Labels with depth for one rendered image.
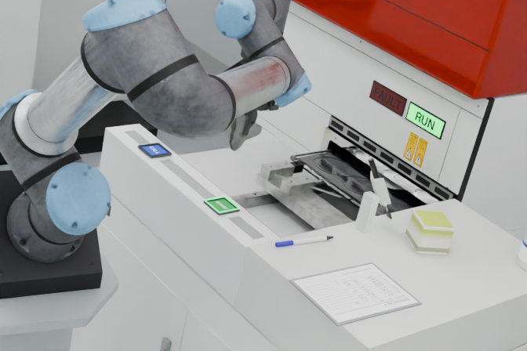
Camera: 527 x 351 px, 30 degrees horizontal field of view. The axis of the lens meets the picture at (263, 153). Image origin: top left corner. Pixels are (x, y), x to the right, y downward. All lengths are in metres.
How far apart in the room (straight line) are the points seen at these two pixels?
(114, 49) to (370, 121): 1.20
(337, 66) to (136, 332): 0.85
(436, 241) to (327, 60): 0.73
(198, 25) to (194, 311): 3.59
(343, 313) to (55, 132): 0.60
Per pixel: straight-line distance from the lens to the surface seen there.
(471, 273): 2.05
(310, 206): 2.31
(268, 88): 1.64
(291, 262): 1.90
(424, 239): 2.04
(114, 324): 2.41
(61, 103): 1.60
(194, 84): 1.40
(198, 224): 2.04
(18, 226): 1.88
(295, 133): 2.72
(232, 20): 1.75
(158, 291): 2.21
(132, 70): 1.40
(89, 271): 1.95
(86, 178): 1.74
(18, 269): 1.92
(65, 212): 1.72
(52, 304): 1.92
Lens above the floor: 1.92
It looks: 24 degrees down
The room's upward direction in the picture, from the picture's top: 13 degrees clockwise
